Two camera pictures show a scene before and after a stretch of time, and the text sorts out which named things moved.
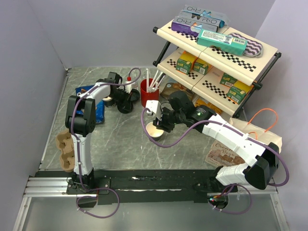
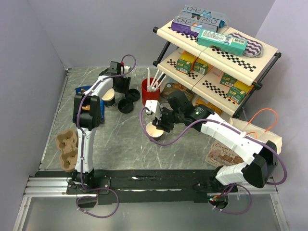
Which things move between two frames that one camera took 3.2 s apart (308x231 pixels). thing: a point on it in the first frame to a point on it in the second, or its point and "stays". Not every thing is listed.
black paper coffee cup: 154,134 stays
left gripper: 127,95 to 127,81
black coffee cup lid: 135,95 stays
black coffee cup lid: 125,107 stays
